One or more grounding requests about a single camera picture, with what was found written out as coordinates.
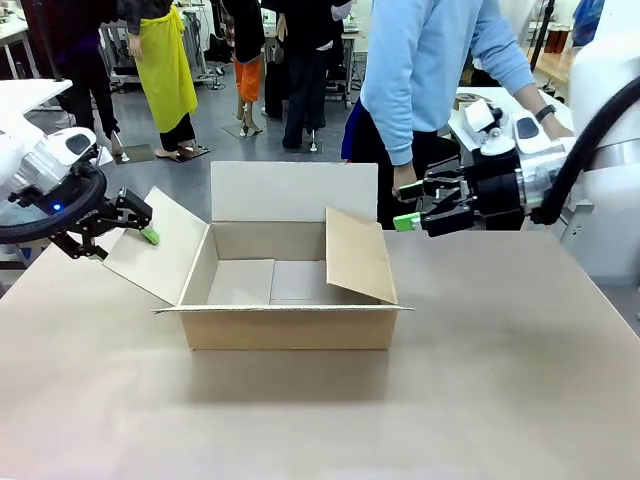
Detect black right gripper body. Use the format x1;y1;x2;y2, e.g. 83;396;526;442
467;148;525;218

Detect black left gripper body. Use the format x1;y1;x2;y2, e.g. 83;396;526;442
69;198;124;240

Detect brown cardboard box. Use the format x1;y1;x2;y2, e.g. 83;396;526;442
102;160;416;352

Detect person's right forearm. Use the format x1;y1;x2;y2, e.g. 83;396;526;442
383;97;417;169

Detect person's left forearm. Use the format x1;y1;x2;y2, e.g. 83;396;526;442
509;82;551;121

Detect person's right hand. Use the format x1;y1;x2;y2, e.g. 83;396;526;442
391;164;419;195

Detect person's left hand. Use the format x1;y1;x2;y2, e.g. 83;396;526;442
543;119;577;142

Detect white table with clutter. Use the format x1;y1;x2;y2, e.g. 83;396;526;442
448;86;571;151

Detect blue cloth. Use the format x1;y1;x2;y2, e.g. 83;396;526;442
341;97;374;164

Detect person in light blue sweater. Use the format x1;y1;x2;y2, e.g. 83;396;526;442
341;0;539;231

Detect mannequin in dark clothes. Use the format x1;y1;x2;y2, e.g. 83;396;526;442
19;0;132;159

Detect wooden table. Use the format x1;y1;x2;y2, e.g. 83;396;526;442
532;47;576;96

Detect mannequin with yellow apron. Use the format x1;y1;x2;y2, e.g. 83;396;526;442
117;0;209;161

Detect white work table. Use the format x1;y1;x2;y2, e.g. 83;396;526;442
0;77;74;120

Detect brown bottles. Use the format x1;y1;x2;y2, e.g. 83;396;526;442
547;27;570;54

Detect black stand pole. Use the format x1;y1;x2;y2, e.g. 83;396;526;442
528;0;557;72
34;0;65;84

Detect mannequin in black outfit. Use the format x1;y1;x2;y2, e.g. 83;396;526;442
262;0;351;151

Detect mannequin with orange shorts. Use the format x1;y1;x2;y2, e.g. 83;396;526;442
219;0;269;137

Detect blue hanging garment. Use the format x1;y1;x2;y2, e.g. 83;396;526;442
571;0;614;49

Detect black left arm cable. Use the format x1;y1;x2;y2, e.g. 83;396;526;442
0;162;109;246

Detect metal mannequin base plate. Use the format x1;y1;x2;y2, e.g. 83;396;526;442
112;143;155;164
169;144;211;163
222;122;264;139

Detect white mounted wrist camera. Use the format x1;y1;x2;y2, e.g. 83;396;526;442
460;97;517;157

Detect black corrugated cable hose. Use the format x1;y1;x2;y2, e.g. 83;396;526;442
529;74;640;226

